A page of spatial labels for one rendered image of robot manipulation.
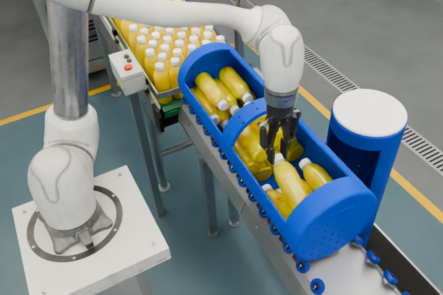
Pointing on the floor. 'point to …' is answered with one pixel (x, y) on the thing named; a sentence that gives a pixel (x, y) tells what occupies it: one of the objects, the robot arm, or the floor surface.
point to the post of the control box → (146, 151)
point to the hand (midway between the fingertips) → (277, 151)
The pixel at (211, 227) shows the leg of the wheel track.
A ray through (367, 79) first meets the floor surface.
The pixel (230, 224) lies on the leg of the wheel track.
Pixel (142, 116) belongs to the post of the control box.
